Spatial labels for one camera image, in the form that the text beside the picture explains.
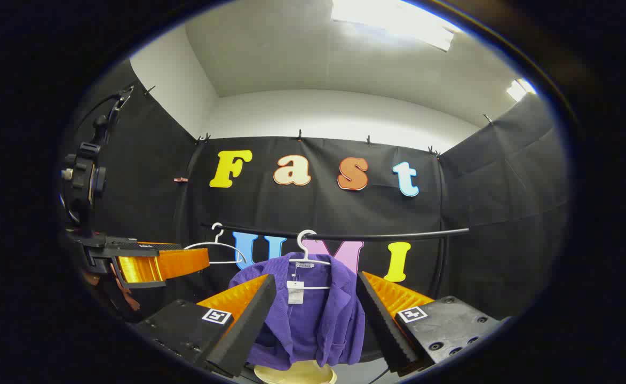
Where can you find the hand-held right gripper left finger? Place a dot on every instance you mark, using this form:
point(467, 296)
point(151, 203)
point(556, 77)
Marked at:
point(251, 325)

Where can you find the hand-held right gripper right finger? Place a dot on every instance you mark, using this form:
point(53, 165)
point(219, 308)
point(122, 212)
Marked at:
point(382, 330)

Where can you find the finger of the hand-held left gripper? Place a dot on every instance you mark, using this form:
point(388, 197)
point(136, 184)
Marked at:
point(179, 262)

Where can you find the cream laundry hamper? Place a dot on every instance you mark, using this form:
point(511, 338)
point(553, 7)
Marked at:
point(296, 373)

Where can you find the white clothes hanger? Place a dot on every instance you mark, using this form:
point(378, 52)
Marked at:
point(200, 245)
point(299, 239)

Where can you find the black clothes rack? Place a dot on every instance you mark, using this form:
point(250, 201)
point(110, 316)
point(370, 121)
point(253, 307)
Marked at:
point(398, 235)

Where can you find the black backdrop cloth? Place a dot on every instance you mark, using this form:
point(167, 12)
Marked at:
point(318, 213)

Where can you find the small ceiling light panel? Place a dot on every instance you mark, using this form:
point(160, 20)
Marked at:
point(520, 89)

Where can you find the large ceiling light panel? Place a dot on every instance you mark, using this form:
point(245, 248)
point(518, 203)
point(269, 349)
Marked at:
point(398, 21)

